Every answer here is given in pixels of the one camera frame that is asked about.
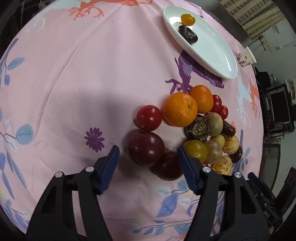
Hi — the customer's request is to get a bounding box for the dark date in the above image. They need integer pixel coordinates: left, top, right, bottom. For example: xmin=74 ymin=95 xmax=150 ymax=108
xmin=229 ymin=146 xmax=243 ymax=164
xmin=221 ymin=120 xmax=236 ymax=137

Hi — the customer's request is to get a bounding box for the striped pepino melon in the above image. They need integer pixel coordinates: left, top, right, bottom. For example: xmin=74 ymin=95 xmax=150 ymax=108
xmin=223 ymin=136 xmax=239 ymax=154
xmin=212 ymin=156 xmax=232 ymax=175

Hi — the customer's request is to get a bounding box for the green-yellow tomato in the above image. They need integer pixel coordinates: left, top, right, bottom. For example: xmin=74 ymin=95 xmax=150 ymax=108
xmin=183 ymin=140 xmax=208 ymax=164

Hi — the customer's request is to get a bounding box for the dark red plum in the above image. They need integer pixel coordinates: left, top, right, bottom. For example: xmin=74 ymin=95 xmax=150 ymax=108
xmin=149 ymin=149 xmax=183 ymax=181
xmin=127 ymin=131 xmax=165 ymax=167

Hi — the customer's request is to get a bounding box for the orange mandarin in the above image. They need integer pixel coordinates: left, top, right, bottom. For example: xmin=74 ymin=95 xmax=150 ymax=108
xmin=162 ymin=92 xmax=198 ymax=128
xmin=189 ymin=85 xmax=214 ymax=114

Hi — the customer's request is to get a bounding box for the dark purple mangosteen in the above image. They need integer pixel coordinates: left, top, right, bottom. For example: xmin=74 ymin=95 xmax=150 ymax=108
xmin=178 ymin=25 xmax=198 ymax=44

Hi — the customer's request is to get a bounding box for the yellow-orange tomato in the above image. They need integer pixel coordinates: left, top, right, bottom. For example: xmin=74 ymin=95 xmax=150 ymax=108
xmin=181 ymin=14 xmax=196 ymax=26

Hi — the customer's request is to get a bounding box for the small longan upper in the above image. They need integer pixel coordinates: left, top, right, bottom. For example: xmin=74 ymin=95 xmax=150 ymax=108
xmin=211 ymin=135 xmax=225 ymax=147

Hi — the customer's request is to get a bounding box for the brown-green passion fruit back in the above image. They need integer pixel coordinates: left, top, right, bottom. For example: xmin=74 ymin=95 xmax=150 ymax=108
xmin=205 ymin=113 xmax=223 ymax=137

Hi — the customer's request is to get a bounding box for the dark patterned passion fruit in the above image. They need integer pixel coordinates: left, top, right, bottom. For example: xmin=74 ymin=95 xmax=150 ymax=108
xmin=184 ymin=114 xmax=209 ymax=142

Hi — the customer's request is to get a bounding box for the cherry tomato back right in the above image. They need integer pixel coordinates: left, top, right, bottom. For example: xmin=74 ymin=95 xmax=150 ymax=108
xmin=218 ymin=105 xmax=229 ymax=120

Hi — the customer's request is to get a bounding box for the cherry tomato back left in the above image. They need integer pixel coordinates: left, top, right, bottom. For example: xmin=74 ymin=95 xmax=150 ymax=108
xmin=211 ymin=94 xmax=222 ymax=113

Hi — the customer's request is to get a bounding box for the floral paper cup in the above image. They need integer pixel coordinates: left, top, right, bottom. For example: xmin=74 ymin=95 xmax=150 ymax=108
xmin=235 ymin=47 xmax=257 ymax=67

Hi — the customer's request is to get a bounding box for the pink patterned tablecloth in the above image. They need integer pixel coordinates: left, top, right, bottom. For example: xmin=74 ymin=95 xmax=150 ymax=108
xmin=1 ymin=1 xmax=263 ymax=240

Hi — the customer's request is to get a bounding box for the white oval plate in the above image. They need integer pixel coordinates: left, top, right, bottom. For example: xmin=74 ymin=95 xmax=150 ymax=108
xmin=162 ymin=6 xmax=238 ymax=79

